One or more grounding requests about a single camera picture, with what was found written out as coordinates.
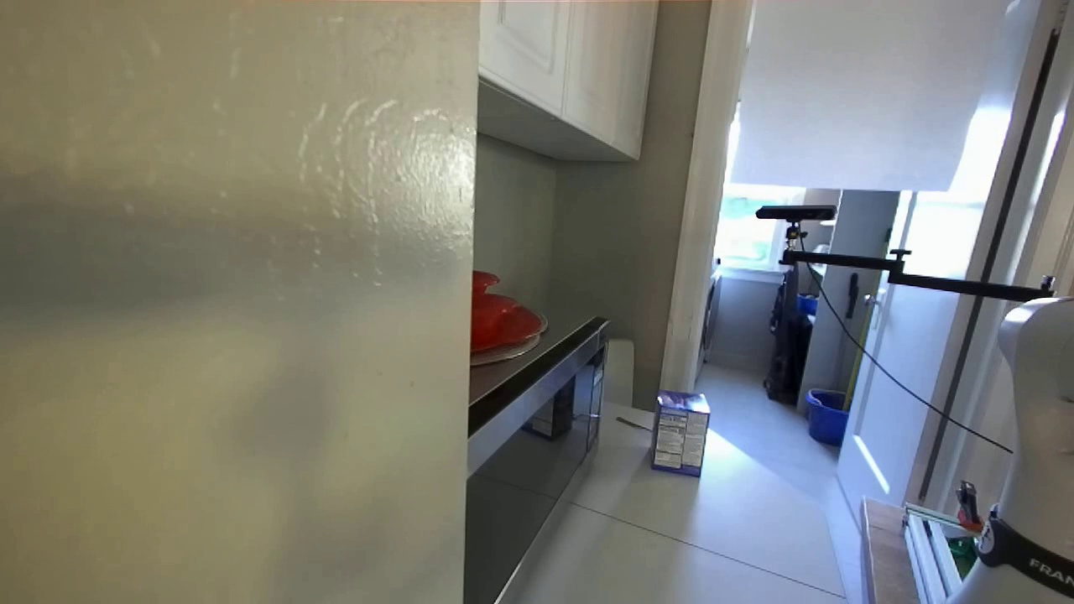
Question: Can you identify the round beige tray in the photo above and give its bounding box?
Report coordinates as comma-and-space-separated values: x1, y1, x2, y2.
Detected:
471, 330, 553, 373

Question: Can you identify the black camera cable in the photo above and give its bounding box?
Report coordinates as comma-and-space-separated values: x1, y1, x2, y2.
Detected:
801, 265, 1016, 460

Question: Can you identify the white roller blind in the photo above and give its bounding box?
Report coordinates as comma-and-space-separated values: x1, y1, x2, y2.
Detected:
730, 0, 1014, 194

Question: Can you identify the white cabinet door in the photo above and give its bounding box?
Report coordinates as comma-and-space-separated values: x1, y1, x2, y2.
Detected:
478, 0, 570, 116
560, 0, 666, 160

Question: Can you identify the green base plate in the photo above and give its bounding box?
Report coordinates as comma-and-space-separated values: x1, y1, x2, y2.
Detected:
904, 503, 981, 604

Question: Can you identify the white wall cabinet body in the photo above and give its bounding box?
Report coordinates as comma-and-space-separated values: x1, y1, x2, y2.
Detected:
478, 0, 666, 169

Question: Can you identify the bright window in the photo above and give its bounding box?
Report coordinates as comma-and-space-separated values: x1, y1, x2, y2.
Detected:
711, 180, 811, 277

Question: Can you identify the red plug at robot base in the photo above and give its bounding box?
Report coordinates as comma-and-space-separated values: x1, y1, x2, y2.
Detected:
950, 480, 990, 541

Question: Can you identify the robot base table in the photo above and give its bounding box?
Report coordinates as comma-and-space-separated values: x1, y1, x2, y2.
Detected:
857, 498, 984, 604

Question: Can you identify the blue carton box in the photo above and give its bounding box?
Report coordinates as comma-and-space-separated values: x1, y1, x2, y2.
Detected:
648, 385, 716, 480

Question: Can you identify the black equipment stand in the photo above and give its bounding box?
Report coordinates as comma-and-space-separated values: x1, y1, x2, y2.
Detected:
762, 275, 824, 409

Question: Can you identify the red bowl on counter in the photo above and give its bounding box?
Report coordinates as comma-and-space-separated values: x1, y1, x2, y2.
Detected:
471, 289, 552, 362

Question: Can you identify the black stereo camera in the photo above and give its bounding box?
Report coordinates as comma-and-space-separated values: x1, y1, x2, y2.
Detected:
751, 201, 840, 225

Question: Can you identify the blue bin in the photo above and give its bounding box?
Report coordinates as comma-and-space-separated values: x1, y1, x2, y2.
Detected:
801, 385, 853, 449

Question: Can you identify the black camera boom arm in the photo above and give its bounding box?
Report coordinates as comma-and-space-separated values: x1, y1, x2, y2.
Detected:
779, 247, 1056, 304

